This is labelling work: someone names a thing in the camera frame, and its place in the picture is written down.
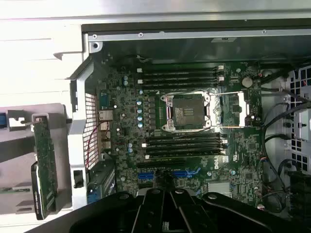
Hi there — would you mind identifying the small finned heat sink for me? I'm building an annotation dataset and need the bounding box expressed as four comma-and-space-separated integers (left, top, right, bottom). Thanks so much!
98, 109, 114, 122

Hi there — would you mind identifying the RAM slot with white latches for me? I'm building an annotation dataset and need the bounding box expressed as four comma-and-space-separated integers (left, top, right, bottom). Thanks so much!
137, 75, 226, 84
144, 150, 228, 160
141, 139, 228, 148
137, 65, 225, 73

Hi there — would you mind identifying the black wire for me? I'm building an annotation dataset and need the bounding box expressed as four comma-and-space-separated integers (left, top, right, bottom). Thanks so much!
279, 87, 311, 104

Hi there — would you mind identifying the black expansion slot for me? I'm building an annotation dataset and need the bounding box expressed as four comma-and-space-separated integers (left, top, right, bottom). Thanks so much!
137, 159, 188, 169

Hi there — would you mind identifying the silver chipset heat sink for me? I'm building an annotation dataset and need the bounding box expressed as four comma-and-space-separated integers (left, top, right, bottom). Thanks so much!
207, 182, 231, 198

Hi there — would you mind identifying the silver socket cover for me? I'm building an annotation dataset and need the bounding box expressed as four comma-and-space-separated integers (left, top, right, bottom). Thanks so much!
209, 90, 251, 129

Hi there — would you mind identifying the black RAM slot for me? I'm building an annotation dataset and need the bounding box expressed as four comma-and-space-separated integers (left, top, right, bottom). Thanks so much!
142, 70, 219, 78
148, 134, 223, 141
142, 81, 219, 90
148, 145, 223, 152

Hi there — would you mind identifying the silver perforated drive cage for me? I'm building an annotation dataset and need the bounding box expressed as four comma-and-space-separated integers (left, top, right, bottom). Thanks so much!
289, 64, 311, 175

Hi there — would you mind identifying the CPU socket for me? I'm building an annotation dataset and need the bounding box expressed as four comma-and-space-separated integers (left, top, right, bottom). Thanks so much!
159, 93, 212, 133

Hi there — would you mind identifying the blue expansion slot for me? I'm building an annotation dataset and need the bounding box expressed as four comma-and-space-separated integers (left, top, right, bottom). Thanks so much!
138, 168, 202, 182

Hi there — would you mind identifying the grey parts rack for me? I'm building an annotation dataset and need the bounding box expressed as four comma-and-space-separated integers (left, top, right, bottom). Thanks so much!
0, 103, 73, 216

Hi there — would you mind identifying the black open PC case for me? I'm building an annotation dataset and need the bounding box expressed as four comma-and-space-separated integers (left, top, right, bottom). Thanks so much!
68, 21, 311, 233

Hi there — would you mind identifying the green motherboard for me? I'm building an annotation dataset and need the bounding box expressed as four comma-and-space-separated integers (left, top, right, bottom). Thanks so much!
96, 57, 263, 212

